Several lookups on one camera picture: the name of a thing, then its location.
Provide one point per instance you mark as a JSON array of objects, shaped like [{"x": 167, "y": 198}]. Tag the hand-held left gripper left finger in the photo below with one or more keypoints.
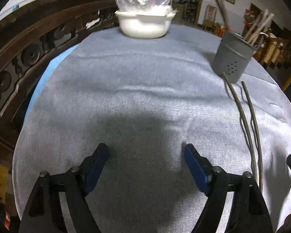
[{"x": 95, "y": 170}]

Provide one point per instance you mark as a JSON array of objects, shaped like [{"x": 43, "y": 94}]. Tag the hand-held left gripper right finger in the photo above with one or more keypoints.
[{"x": 196, "y": 170}]

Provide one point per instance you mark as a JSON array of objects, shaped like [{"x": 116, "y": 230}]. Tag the dark metal chopstick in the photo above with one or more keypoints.
[
  {"x": 242, "y": 119},
  {"x": 255, "y": 126}
]

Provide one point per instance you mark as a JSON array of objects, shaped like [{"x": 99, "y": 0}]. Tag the grey perforated metal utensil holder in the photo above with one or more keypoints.
[{"x": 232, "y": 58}]

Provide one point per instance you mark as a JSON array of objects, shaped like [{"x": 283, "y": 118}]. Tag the pale chopstick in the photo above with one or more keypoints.
[
  {"x": 257, "y": 37},
  {"x": 262, "y": 28},
  {"x": 255, "y": 24}
]

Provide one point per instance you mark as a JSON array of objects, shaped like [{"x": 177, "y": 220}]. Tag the long grey metal utensil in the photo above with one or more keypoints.
[{"x": 220, "y": 7}]

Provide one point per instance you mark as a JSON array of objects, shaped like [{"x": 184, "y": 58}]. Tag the grey table cloth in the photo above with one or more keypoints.
[{"x": 135, "y": 97}]

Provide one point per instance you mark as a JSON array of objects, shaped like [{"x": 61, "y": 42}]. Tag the blue cloth under table cloth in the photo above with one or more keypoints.
[{"x": 42, "y": 85}]

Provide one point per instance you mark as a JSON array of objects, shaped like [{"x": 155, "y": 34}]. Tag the wooden stair railing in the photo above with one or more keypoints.
[{"x": 276, "y": 48}]

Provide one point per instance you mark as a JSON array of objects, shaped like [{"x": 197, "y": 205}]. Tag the carved dark wooden sideboard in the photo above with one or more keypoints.
[{"x": 26, "y": 48}]

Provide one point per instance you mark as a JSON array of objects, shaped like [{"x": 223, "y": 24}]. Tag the white bowl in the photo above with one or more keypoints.
[{"x": 145, "y": 25}]

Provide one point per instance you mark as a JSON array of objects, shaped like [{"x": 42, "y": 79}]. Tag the light wooden chair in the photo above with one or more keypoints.
[{"x": 211, "y": 17}]

